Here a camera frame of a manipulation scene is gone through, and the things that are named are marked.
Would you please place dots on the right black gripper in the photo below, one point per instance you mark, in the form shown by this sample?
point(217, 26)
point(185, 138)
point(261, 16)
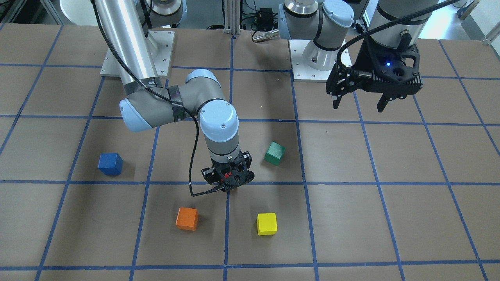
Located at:
point(208, 175)

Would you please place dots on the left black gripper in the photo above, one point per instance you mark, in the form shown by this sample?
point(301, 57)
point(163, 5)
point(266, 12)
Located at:
point(366, 58)

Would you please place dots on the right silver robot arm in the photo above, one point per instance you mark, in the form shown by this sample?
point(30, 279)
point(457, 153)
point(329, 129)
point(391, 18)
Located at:
point(148, 104)

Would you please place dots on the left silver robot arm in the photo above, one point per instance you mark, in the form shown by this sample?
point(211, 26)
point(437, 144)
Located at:
point(327, 24)

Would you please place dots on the green wooden block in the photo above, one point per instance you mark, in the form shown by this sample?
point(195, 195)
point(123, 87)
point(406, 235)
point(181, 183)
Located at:
point(274, 153)

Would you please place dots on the orange wooden block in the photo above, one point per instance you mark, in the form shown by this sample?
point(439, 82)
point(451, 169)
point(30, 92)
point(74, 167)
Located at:
point(187, 219)

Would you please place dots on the yellow wooden block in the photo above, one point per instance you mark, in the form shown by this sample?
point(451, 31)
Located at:
point(267, 223)

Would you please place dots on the blue wooden block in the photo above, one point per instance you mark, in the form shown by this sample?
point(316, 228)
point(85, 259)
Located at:
point(110, 164)

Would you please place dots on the silver metal cylinder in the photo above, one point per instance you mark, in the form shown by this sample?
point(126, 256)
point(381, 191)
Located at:
point(257, 38)

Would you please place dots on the black electronics box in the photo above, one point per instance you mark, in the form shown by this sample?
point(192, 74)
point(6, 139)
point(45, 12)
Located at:
point(264, 19)

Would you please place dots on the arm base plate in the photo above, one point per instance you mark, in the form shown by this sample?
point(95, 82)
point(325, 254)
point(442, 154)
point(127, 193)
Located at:
point(300, 66)
point(160, 45)

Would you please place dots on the aluminium frame post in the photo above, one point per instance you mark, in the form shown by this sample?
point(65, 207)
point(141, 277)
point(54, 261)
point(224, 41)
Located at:
point(232, 17)

